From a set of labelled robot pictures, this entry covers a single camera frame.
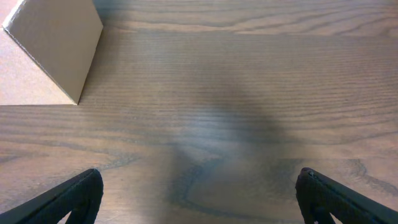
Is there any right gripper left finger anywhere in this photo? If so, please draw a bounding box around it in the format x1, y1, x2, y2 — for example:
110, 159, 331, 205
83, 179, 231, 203
1, 169, 104, 224

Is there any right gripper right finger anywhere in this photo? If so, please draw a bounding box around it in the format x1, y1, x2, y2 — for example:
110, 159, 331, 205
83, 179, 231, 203
295, 167, 397, 224

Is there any cardboard box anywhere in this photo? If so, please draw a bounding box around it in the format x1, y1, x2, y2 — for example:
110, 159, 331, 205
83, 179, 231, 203
1, 0, 103, 105

